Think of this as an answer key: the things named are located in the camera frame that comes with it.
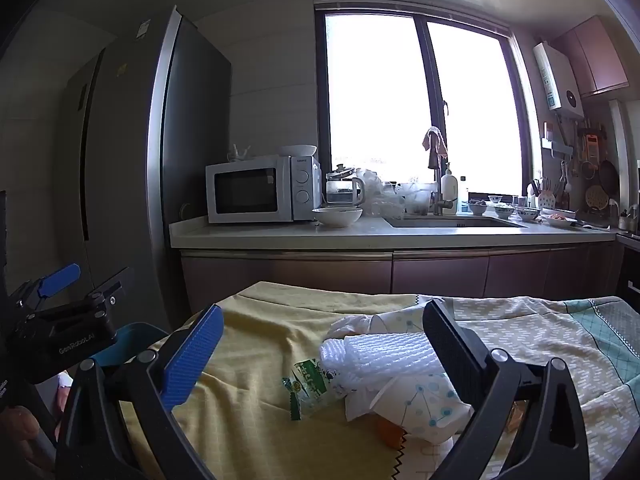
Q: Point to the glass kettle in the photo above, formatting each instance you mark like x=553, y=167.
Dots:
x=342, y=190

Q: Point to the grey refrigerator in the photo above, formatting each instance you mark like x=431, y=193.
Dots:
x=130, y=160

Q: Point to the metal faucet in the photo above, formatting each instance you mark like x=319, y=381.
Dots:
x=437, y=200

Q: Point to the yellow tablecloth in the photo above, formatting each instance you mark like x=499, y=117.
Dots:
x=260, y=340

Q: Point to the mauve upper cabinet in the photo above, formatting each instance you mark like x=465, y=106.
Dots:
x=595, y=55

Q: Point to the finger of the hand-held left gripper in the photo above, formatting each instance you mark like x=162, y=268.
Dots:
x=112, y=287
x=60, y=279

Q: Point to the beige brick-patterned tablecloth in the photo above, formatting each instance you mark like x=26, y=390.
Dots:
x=550, y=340

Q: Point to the pile of clear plastic containers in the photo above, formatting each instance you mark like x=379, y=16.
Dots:
x=385, y=195

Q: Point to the blue plastic trash bin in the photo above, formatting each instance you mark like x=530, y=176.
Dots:
x=125, y=337

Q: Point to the white soap bottle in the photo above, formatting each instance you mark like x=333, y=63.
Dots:
x=450, y=185

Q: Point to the white teal-patterned paper container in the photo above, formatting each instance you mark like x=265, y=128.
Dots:
x=430, y=410

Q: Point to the white plate with food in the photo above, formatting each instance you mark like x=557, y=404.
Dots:
x=557, y=220

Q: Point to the white water heater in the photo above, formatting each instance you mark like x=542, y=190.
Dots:
x=557, y=80

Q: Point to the small patterned bowl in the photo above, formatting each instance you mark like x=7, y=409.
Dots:
x=527, y=215
x=477, y=206
x=504, y=211
x=495, y=199

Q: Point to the brown dish cloth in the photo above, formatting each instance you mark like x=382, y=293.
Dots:
x=434, y=142

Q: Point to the dark-framed window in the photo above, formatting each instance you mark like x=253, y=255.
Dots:
x=375, y=100

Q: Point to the round wall socket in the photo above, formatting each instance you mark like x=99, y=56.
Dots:
x=188, y=209

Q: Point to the white foam fruit net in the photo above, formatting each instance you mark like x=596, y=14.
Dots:
x=380, y=355

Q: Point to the mauve lower kitchen cabinet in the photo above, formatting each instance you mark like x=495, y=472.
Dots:
x=300, y=272

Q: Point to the large orange peel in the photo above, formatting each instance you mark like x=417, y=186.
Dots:
x=390, y=432

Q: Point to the white microwave oven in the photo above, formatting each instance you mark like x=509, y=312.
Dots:
x=250, y=190

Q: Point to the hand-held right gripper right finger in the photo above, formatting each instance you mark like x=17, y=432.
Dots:
x=452, y=355

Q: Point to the black frying pan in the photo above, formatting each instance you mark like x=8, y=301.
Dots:
x=607, y=175

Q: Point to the round strainer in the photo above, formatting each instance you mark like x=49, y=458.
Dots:
x=596, y=197

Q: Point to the knife holder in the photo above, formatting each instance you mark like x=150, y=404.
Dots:
x=536, y=191

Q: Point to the grey wall rack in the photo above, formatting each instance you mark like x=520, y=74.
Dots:
x=555, y=146

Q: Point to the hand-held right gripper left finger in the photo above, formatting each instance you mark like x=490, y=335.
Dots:
x=192, y=355

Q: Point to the black stove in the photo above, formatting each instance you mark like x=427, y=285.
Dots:
x=629, y=240

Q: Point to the orange grater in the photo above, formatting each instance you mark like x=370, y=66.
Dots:
x=591, y=147

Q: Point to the wide white bowl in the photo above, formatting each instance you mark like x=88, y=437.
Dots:
x=337, y=216

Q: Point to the green and white wrapper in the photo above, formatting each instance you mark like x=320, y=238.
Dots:
x=310, y=385

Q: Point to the small white bowl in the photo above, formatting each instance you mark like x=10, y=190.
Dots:
x=298, y=150

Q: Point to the steel sink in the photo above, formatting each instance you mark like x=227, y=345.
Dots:
x=450, y=221

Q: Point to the person's left hand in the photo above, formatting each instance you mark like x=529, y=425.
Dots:
x=17, y=427

